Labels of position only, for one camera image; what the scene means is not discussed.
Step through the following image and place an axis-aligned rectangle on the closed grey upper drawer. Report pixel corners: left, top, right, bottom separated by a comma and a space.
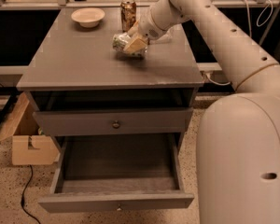
34, 108, 192, 136

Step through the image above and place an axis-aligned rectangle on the brown gold soda can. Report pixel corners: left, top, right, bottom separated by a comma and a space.
120, 0, 136, 32

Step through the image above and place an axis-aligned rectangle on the white cable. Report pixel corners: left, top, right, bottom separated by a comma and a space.
203, 0, 274, 87

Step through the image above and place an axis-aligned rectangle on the black power cable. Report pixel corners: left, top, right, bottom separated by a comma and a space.
20, 165, 42, 224

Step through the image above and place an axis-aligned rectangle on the grey wooden drawer cabinet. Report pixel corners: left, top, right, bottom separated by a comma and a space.
16, 6, 205, 214

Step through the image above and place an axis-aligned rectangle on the clear plastic water bottle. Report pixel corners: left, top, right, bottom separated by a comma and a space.
149, 28, 174, 45

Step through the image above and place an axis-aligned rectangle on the open grey middle drawer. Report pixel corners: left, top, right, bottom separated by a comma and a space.
39, 133, 194, 213

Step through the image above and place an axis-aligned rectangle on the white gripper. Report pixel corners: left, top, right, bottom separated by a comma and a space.
123, 8, 167, 53

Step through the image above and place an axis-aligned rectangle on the cardboard box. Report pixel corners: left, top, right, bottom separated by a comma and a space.
0, 93, 60, 165

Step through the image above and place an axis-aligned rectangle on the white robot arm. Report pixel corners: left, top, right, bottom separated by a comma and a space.
125, 0, 280, 224

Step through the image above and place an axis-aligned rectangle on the metal stand pole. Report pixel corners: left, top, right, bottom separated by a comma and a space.
259, 0, 280, 46

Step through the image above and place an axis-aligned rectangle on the green white 7up can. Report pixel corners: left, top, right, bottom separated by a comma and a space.
112, 33, 147, 58

